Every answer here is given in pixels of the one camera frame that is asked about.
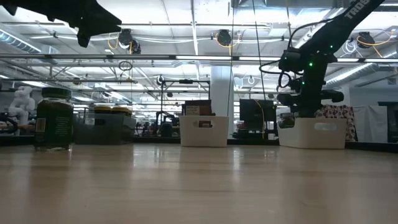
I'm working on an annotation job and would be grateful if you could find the black ceiling cable reel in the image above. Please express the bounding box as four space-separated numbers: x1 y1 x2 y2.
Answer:
216 29 233 47
118 28 142 54
356 30 376 49

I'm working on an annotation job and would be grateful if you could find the dark storage cabinet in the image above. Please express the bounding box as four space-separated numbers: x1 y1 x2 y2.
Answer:
377 101 398 144

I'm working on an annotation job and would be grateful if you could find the black gantry frame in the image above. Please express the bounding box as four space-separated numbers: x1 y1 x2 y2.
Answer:
157 78 211 121

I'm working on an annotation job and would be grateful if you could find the black looped cable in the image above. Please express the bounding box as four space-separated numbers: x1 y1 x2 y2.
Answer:
0 112 19 134

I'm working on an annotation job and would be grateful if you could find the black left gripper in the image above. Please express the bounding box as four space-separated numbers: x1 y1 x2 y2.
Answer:
0 0 123 49

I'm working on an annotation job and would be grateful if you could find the white hanging sheet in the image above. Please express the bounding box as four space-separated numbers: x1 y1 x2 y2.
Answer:
353 105 389 143

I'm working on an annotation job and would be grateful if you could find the yellow hanging cable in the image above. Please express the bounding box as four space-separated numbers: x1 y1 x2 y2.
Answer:
284 0 293 41

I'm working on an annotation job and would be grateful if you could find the white plastic bin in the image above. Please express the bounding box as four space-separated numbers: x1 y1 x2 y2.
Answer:
179 115 230 148
277 117 348 149

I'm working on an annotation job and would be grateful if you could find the white robot figure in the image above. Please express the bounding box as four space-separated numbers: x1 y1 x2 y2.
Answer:
8 86 36 125

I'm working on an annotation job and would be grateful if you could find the black aluminium table frame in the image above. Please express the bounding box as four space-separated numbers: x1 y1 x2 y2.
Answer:
0 134 398 153

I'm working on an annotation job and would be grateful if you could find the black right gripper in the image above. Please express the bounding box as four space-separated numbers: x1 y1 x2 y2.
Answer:
277 46 345 119

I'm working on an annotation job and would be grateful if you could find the black perforated equipment case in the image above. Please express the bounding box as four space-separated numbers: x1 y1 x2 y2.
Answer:
239 98 277 139

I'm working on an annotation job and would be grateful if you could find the silver ceiling duct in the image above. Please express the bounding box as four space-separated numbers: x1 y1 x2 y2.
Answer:
323 62 398 91

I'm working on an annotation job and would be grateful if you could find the floral patterned cloth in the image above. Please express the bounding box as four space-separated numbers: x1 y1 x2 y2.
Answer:
315 104 358 142

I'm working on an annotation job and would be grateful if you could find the grey plastic bin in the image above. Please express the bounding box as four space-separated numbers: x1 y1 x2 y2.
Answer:
73 112 137 146

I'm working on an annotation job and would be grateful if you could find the white building column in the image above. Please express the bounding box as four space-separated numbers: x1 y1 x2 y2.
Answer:
210 65 234 118

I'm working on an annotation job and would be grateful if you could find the black distant robot rig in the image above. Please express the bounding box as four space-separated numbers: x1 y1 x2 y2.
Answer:
136 110 183 138

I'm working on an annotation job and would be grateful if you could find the orange and brown spice pouch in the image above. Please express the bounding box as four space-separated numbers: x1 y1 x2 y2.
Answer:
182 99 216 117

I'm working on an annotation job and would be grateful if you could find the long horizontal light bar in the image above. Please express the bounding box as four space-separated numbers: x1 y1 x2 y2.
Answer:
0 54 398 63

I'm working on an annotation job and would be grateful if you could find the thin black hanging cable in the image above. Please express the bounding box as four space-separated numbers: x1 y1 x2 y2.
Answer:
227 0 235 116

